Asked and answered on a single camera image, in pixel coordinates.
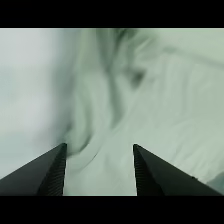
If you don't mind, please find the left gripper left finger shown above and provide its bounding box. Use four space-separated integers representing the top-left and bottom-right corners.
0 142 68 197

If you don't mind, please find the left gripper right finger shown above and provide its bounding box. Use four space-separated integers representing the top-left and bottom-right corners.
132 143 224 197

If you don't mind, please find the pale green shirt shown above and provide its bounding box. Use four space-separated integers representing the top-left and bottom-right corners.
53 28 224 197

